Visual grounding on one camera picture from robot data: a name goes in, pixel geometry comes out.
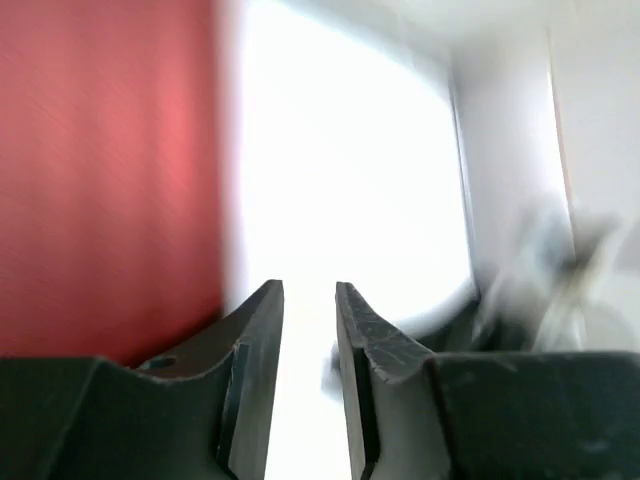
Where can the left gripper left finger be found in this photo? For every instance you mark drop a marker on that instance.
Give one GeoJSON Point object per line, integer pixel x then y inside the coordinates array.
{"type": "Point", "coordinates": [201, 410]}

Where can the red hard-shell suitcase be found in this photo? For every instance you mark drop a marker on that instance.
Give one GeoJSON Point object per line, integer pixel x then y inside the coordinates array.
{"type": "Point", "coordinates": [113, 140]}

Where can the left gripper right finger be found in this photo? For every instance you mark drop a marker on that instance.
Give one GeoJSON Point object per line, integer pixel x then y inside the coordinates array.
{"type": "Point", "coordinates": [412, 413]}

